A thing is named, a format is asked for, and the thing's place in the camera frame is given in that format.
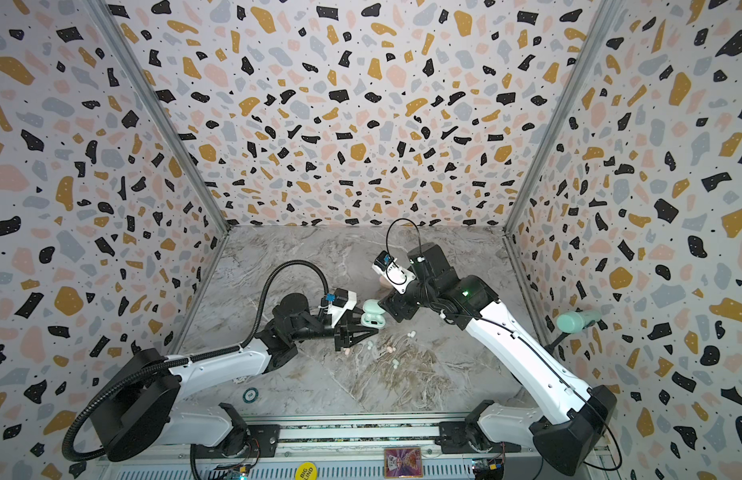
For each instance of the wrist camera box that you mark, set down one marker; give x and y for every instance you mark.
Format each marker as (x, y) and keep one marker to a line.
(340, 302)
(386, 267)

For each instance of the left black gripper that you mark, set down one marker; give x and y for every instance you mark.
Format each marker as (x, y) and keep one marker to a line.
(340, 330)

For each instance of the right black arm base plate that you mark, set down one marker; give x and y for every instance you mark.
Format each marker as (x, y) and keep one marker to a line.
(461, 437)

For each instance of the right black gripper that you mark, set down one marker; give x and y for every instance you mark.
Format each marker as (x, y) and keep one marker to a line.
(392, 302)

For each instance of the pink square card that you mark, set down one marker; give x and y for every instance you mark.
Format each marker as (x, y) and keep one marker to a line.
(403, 463)

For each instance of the mint green microphone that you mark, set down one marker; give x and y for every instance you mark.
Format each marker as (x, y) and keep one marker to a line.
(572, 323)

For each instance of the mint green earbud case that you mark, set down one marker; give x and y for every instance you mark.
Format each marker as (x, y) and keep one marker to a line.
(373, 315)

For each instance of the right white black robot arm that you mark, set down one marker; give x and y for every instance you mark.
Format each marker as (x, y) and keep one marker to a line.
(569, 418)

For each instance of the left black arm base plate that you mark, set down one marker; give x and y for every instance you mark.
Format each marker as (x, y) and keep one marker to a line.
(257, 438)

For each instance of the teal ring poker chip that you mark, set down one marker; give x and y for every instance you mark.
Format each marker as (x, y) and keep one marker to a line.
(250, 395)

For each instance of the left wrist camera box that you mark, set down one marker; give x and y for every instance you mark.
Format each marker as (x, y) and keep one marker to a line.
(340, 302)

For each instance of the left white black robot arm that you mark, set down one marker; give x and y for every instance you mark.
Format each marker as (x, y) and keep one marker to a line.
(145, 412)

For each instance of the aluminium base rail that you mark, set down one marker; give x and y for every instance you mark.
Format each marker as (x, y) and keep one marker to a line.
(342, 447)

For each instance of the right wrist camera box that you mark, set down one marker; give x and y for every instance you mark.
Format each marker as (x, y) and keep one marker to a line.
(386, 267)

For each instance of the yellow round sticker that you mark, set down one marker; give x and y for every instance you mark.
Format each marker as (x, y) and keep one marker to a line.
(306, 471)

